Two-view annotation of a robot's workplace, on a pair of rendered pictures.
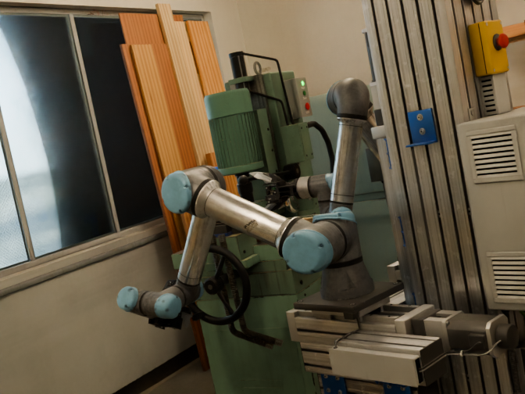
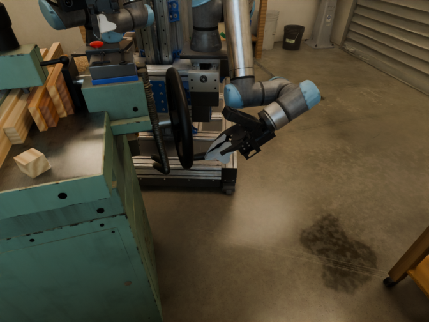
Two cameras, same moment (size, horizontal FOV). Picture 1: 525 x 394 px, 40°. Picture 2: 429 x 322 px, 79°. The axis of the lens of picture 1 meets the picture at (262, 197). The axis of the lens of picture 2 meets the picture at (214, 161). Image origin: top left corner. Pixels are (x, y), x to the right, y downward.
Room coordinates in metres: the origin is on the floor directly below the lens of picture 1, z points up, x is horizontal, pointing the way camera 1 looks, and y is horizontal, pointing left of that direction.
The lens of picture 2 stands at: (2.90, 0.76, 1.21)
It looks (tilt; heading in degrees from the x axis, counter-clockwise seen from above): 40 degrees down; 224
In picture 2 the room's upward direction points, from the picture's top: straight up
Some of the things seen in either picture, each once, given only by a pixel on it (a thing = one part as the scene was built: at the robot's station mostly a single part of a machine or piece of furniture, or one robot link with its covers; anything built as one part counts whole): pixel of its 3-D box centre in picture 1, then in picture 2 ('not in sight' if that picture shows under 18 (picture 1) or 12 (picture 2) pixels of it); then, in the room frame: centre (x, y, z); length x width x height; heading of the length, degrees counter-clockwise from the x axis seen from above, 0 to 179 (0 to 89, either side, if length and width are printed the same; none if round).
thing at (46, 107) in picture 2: not in sight; (57, 92); (2.74, 0.07, 0.93); 0.25 x 0.02 x 0.05; 61
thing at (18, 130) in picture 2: not in sight; (42, 79); (2.73, -0.05, 0.92); 0.55 x 0.02 x 0.04; 61
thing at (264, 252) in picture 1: (245, 252); (87, 110); (2.70, 0.10, 0.87); 0.61 x 0.30 x 0.06; 61
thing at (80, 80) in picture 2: not in sight; (87, 80); (2.68, 0.11, 0.95); 0.09 x 0.07 x 0.09; 61
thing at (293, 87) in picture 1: (298, 98); not in sight; (3.01, -0.22, 1.40); 0.10 x 0.06 x 0.16; 151
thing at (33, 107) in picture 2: not in sight; (47, 96); (2.76, 0.08, 0.93); 0.22 x 0.01 x 0.06; 61
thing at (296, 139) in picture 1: (298, 142); not in sight; (2.91, -0.18, 1.23); 0.09 x 0.08 x 0.15; 151
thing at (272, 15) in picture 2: not in sight; (266, 30); (-0.50, -1.54, 0.24); 0.31 x 0.29 x 0.47; 147
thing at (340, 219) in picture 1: (335, 234); (206, 7); (1.99, -0.18, 0.98); 0.13 x 0.12 x 0.14; 147
